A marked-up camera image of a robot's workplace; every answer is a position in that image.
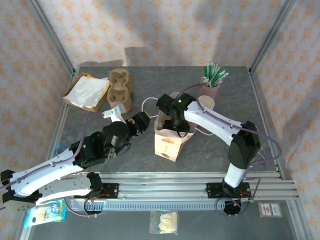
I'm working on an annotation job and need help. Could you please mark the brown pulp cup carrier stack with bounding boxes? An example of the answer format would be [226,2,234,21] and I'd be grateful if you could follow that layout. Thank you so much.
[106,69,133,113]

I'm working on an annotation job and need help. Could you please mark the white donut print paper bag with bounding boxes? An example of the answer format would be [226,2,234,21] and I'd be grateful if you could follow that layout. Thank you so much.
[141,91,214,163]

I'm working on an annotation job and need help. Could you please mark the white paper napkins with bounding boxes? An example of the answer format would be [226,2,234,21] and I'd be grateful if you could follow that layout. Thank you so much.
[66,75,110,109]

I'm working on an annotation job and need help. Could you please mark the stacked paper cups black sleeve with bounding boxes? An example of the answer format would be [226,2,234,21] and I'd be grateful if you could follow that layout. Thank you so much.
[197,94,215,111]

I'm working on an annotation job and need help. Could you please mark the pink straw holder cup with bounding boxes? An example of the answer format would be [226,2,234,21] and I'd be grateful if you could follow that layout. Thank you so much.
[197,77,221,101]

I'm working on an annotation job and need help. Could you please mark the brown cardboard napkin box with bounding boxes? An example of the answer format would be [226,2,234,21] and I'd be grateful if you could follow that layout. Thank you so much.
[62,72,111,114]

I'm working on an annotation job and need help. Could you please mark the blue white snack packet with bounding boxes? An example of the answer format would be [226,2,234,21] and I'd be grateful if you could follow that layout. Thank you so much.
[23,199,68,229]

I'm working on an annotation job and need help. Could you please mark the clear zip bag yellow contents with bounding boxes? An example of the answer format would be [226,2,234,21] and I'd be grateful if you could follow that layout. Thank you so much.
[149,209,180,236]

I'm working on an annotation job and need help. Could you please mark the small red white sachet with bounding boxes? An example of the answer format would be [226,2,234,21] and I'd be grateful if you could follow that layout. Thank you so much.
[257,201,283,218]

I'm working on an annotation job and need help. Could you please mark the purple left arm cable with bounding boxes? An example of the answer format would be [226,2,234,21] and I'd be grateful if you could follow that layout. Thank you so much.
[0,111,106,218]

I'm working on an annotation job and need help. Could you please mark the blue cable bundle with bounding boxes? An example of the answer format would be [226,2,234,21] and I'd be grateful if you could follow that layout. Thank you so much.
[54,143,69,156]

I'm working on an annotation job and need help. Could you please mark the aluminium table side rail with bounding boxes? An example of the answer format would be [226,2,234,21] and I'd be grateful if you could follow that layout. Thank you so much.
[39,69,77,181]
[248,67,293,181]

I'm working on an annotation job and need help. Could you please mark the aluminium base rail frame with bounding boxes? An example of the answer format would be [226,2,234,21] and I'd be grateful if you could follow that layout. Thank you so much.
[59,171,300,201]

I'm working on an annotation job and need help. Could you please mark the grey slotted cable duct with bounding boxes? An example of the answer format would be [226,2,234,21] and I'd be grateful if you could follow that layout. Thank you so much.
[66,201,227,211]

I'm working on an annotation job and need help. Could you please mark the aluminium frame post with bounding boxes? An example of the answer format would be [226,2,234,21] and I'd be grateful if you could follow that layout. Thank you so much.
[26,0,77,77]
[249,0,299,75]

